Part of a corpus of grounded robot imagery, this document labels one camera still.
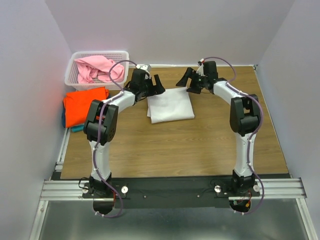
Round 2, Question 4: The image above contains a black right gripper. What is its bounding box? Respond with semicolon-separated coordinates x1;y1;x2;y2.
174;67;207;95

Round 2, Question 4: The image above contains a white t shirt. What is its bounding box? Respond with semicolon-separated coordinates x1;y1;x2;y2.
147;87;195;124

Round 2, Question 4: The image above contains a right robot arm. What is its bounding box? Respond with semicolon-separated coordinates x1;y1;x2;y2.
176;59;263;196

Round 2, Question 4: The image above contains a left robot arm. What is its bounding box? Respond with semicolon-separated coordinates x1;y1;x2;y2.
83;68;166;198

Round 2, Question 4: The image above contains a pink t shirt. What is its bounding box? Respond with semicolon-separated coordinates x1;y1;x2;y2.
74;55;125;84

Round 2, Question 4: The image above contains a folded orange t shirt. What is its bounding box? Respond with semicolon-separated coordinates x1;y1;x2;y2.
63;87;109;128

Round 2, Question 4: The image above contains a white plastic laundry basket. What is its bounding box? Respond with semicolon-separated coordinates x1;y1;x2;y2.
64;50;130;91

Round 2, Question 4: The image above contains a folded teal t shirt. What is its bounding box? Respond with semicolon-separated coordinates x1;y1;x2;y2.
71;124;84;133

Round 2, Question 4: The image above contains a folded blue t shirt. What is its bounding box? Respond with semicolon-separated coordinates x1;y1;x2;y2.
61;109;66;128

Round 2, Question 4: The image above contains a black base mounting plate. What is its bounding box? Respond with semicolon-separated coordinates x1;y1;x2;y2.
78;175;261;213

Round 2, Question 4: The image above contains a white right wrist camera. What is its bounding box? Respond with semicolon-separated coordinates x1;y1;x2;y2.
196;58;205;76

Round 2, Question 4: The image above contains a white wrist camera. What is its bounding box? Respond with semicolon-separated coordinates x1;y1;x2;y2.
135;64;151;73
196;58;205;76

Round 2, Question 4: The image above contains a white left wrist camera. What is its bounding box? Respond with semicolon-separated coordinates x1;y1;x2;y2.
135;64;151;73

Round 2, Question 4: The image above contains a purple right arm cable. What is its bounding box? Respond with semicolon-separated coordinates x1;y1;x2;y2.
199;56;265;216

